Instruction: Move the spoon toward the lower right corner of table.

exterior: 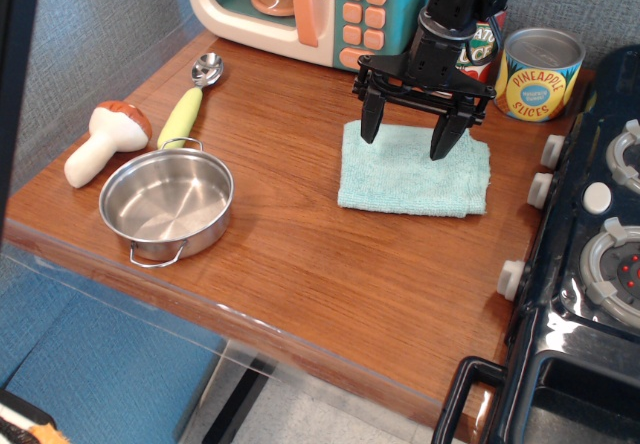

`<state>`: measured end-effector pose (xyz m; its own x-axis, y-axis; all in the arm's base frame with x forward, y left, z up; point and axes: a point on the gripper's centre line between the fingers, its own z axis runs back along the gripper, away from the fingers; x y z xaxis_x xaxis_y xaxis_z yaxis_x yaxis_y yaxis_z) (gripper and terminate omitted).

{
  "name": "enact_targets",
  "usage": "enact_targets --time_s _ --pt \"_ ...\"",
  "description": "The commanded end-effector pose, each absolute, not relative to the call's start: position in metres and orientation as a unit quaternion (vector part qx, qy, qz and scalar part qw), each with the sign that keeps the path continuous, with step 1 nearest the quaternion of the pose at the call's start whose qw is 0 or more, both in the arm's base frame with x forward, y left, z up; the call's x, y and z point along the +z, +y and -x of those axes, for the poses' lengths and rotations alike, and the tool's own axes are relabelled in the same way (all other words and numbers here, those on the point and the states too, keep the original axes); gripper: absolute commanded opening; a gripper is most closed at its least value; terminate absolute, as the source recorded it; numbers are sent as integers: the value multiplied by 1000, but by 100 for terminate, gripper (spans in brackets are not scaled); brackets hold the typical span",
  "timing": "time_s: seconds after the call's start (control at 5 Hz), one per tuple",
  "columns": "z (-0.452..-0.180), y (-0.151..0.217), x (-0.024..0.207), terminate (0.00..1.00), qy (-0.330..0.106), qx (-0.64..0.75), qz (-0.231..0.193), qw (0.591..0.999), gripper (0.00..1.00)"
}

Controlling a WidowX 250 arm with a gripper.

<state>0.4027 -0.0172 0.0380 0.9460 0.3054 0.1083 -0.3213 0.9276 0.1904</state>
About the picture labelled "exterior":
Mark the pineapple slices can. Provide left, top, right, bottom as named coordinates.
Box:
left=494, top=27, right=586, bottom=123

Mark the light teal cloth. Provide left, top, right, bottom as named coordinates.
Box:
left=337, top=120, right=491, bottom=218

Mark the toy microwave teal and cream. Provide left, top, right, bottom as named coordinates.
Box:
left=190, top=0, right=427, bottom=70

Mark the tomato sauce can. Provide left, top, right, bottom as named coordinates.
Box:
left=456, top=21, right=498, bottom=83

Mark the white brown toy mushroom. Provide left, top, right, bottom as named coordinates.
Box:
left=64, top=100, right=152, bottom=188

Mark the yellow-green handled ice cream scoop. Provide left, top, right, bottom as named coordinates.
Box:
left=156, top=52, right=224, bottom=150

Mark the black tray with orange item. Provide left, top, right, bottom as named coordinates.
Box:
left=1, top=389, right=69, bottom=444

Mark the dark blue toy stove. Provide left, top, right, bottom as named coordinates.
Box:
left=433, top=45, right=639, bottom=443

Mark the small stainless steel pan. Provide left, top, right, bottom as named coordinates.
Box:
left=99, top=137, right=235, bottom=269

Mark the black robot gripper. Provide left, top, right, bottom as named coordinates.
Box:
left=353, top=8, right=495, bottom=161

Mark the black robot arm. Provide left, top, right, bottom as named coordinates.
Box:
left=353, top=0, right=508, bottom=160

